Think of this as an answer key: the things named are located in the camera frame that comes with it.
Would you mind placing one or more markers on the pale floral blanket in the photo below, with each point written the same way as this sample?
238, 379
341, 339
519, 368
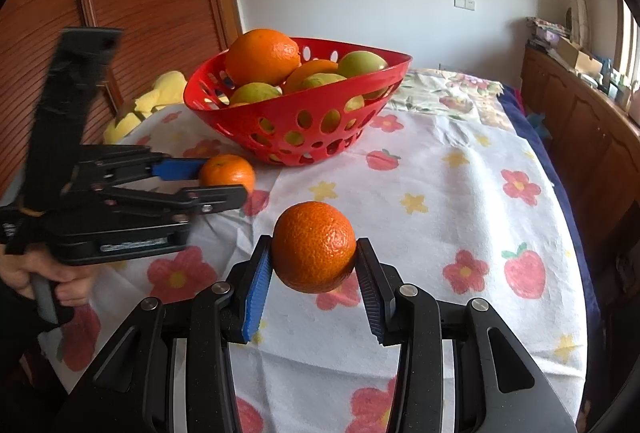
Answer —
450, 93

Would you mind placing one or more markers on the mandarin orange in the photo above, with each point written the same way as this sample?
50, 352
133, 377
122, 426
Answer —
314, 248
227, 173

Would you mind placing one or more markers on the white flower print towel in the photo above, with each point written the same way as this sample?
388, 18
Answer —
450, 223

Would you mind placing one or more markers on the wooden louvered wardrobe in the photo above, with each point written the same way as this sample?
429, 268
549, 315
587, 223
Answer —
140, 3

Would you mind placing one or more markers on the stack of folded cloths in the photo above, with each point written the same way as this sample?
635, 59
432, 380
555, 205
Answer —
547, 33

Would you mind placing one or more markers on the yellow plush toy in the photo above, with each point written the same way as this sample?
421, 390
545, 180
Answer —
150, 100

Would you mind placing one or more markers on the small yellow pear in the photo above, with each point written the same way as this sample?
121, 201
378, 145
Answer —
322, 80

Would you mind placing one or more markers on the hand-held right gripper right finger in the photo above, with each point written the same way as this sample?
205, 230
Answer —
372, 308

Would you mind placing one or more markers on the red perforated plastic basket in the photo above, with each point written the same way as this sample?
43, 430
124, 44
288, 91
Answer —
300, 118

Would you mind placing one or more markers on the teal cloth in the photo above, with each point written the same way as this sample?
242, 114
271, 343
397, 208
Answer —
537, 123

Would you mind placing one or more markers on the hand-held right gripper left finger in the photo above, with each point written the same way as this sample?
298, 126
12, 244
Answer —
255, 298

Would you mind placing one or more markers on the smooth round orange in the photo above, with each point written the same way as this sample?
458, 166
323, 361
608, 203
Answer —
310, 72

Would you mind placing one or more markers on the group of small bottles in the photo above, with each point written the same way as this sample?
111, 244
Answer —
620, 88

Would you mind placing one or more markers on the window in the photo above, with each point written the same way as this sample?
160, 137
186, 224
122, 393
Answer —
627, 38

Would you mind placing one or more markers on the cardboard box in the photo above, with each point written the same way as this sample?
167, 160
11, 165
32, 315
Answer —
580, 58

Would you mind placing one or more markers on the person's left hand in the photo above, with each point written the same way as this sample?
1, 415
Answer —
75, 285

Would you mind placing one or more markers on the large yellow pear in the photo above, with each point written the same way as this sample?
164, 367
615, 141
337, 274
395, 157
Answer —
255, 94

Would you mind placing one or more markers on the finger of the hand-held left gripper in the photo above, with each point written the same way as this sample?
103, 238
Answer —
180, 168
200, 199

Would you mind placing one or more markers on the wooden side cabinet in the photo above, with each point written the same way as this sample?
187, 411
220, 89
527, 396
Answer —
590, 128

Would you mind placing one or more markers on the white wall switch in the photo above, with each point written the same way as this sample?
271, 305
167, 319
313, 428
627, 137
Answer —
464, 2

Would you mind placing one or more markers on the navy blue blanket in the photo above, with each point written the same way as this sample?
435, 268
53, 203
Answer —
560, 193

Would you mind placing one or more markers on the large navel orange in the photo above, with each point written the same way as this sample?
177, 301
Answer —
262, 55

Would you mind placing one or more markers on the green apple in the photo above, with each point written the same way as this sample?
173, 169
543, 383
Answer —
362, 65

